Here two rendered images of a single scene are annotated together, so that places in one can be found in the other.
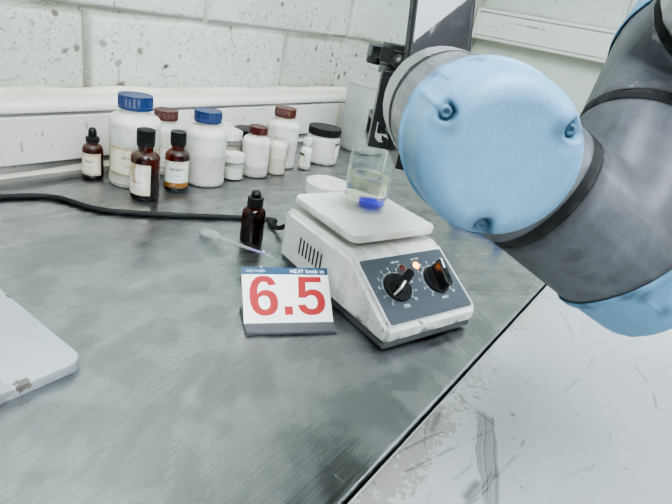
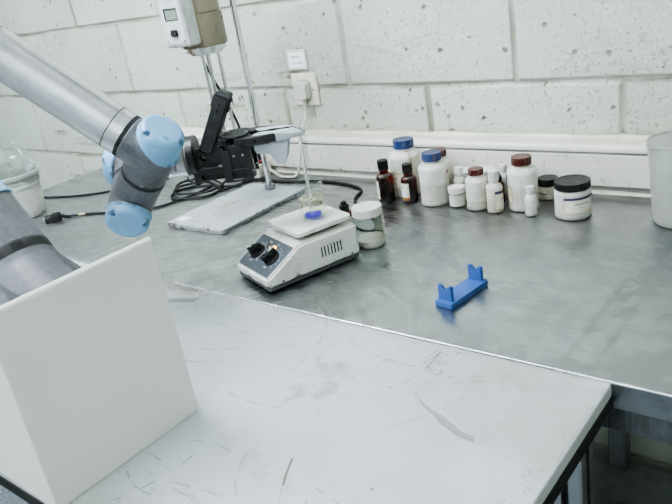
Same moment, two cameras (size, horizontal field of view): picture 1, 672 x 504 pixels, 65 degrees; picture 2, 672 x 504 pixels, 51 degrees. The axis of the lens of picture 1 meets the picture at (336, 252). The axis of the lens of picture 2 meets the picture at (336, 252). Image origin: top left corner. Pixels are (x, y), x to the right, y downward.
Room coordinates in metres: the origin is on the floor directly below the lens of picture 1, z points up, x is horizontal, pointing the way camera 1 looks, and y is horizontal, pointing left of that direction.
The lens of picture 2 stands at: (0.83, -1.26, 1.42)
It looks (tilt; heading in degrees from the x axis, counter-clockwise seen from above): 22 degrees down; 100
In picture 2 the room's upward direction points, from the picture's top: 10 degrees counter-clockwise
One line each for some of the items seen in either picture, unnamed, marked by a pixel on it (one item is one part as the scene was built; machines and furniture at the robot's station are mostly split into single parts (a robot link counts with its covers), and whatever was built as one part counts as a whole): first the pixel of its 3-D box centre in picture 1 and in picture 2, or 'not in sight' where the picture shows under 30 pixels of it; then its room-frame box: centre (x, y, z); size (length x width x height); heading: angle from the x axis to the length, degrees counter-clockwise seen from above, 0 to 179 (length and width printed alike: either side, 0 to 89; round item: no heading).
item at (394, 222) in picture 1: (363, 213); (308, 219); (0.57, -0.02, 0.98); 0.12 x 0.12 x 0.01; 40
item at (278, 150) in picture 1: (278, 149); (494, 191); (0.92, 0.14, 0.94); 0.03 x 0.03 x 0.09
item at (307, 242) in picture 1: (370, 257); (301, 245); (0.55, -0.04, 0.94); 0.22 x 0.13 x 0.08; 40
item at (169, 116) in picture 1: (165, 140); (440, 170); (0.82, 0.30, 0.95); 0.06 x 0.06 x 0.10
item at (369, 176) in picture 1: (371, 176); (311, 198); (0.58, -0.02, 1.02); 0.06 x 0.05 x 0.08; 107
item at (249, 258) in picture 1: (261, 269); not in sight; (0.52, 0.08, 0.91); 0.06 x 0.06 x 0.02
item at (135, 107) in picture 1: (134, 139); (405, 166); (0.74, 0.32, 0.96); 0.07 x 0.07 x 0.13
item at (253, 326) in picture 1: (288, 299); not in sight; (0.45, 0.04, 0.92); 0.09 x 0.06 x 0.04; 112
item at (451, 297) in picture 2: not in sight; (461, 285); (0.83, -0.23, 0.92); 0.10 x 0.03 x 0.04; 51
